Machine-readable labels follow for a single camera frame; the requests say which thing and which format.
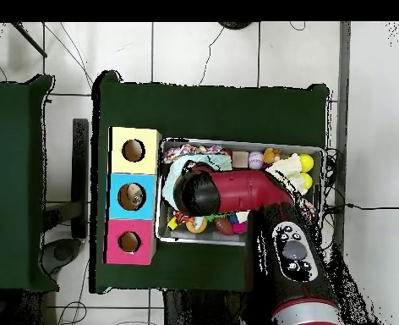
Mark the cream muslin cloth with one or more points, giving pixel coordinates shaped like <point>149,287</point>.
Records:
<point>287,169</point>

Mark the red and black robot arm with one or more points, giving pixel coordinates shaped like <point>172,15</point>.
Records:
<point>247,189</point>

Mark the wooden box with three holes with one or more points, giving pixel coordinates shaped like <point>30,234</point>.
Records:
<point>118,162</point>

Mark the mint green muslin cloth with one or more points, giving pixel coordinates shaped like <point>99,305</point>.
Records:
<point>219,162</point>

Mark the crumpled confetti print paper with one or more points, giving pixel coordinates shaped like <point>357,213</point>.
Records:
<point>175,153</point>

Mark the plain wooden block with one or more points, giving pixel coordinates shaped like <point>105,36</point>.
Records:
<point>240,159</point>

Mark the orange tiger plush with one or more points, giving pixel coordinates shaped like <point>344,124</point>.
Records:
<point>182,216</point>

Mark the white baseball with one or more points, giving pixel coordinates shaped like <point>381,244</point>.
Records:
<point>255,160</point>

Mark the dark green table cloth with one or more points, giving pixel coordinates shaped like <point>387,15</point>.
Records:
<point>213,111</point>
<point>13,152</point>

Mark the brown toy football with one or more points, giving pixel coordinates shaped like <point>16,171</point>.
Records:
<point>224,226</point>

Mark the brown plush animal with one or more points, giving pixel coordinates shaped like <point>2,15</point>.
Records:
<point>270,155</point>

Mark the yellow ball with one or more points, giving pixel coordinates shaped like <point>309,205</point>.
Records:
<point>307,181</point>
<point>307,162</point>

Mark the black upright panel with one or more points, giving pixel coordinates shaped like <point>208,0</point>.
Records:
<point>80,152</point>

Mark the black round object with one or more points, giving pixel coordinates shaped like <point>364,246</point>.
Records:
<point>235,24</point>

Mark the dark grey floor base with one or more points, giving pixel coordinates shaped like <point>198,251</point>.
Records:
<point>62,252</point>

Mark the black tripod leg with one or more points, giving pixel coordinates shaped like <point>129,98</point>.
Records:
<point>30,40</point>

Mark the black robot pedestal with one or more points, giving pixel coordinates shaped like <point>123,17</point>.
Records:
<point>203,311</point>

